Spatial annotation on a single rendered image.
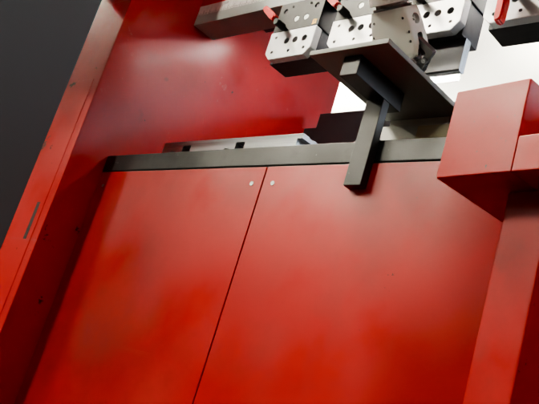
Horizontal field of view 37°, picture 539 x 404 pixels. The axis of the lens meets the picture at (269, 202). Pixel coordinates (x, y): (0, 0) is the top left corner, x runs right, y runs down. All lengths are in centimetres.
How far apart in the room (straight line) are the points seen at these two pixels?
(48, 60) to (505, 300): 66
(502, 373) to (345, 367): 48
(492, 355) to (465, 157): 23
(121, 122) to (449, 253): 111
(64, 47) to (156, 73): 110
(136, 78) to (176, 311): 76
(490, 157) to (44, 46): 60
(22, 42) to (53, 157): 101
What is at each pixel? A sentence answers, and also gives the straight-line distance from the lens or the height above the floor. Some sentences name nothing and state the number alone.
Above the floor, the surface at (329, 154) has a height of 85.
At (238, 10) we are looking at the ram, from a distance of 221.
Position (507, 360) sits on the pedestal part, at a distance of 90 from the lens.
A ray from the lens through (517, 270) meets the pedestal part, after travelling 93.
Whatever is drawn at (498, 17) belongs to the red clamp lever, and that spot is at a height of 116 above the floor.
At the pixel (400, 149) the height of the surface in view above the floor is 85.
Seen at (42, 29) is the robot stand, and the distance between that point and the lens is 114.
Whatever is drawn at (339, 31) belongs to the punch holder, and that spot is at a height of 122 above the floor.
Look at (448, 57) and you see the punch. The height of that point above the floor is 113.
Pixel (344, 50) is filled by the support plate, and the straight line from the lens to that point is 146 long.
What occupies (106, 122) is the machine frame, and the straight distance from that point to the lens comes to 211.
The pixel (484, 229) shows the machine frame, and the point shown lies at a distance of 128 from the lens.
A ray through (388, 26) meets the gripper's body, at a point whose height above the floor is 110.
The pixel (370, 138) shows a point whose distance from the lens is 146.
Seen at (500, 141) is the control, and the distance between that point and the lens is 95.
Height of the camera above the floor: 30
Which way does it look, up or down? 16 degrees up
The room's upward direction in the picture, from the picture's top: 17 degrees clockwise
